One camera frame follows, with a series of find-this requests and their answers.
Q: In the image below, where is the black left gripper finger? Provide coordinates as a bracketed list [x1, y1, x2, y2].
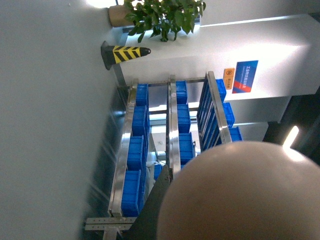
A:
[123, 165, 173, 240]

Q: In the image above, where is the beige plastic dustpan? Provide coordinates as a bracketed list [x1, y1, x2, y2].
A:
[156, 141, 320, 240]

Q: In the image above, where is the metal shelf rack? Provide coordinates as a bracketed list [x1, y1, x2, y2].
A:
[84, 71, 242, 240]

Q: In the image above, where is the yellow black traffic cone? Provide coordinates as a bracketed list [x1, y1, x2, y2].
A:
[100, 41, 151, 71]

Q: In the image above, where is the green potted plant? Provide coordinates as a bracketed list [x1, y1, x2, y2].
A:
[107, 0, 207, 43]

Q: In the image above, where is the orange wall sign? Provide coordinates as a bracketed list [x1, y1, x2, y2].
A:
[223, 68, 235, 90]

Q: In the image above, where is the blue wall sign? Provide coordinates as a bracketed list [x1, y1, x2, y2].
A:
[232, 60, 259, 94]

